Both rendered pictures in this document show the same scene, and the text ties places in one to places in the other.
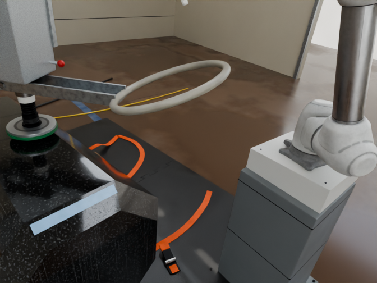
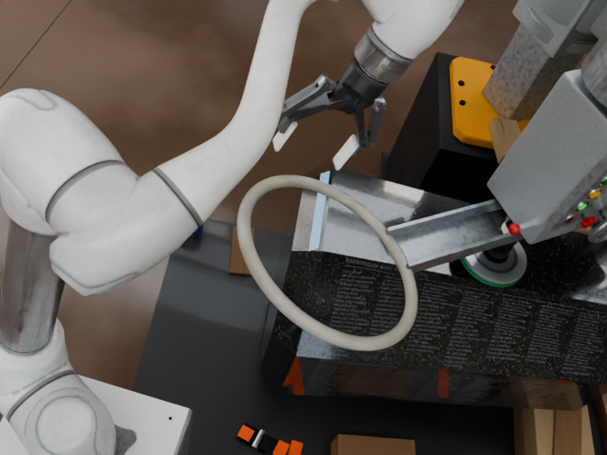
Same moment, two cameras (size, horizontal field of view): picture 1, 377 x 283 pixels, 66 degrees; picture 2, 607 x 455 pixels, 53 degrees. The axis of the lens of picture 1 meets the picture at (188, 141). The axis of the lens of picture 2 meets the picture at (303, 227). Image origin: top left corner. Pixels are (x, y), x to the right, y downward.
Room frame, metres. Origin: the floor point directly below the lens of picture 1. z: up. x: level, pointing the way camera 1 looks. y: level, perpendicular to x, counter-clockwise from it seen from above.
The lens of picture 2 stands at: (1.56, -0.56, 2.37)
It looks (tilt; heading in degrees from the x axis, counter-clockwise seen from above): 54 degrees down; 132
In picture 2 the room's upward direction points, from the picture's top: 19 degrees clockwise
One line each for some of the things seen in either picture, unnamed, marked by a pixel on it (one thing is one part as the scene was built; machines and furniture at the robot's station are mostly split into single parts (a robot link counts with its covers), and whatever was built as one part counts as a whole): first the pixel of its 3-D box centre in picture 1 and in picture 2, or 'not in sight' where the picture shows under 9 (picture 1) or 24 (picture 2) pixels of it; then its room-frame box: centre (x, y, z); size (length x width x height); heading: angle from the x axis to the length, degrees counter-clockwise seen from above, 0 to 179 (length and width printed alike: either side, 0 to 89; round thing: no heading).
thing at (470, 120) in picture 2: not in sight; (508, 106); (0.62, 1.45, 0.76); 0.49 x 0.49 x 0.05; 51
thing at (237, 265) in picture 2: not in sight; (241, 250); (0.38, 0.40, 0.02); 0.25 x 0.10 x 0.01; 147
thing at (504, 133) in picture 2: not in sight; (507, 141); (0.79, 1.26, 0.81); 0.20 x 0.10 x 0.05; 149
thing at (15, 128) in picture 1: (32, 124); (493, 253); (1.17, 0.75, 0.90); 0.21 x 0.21 x 0.01
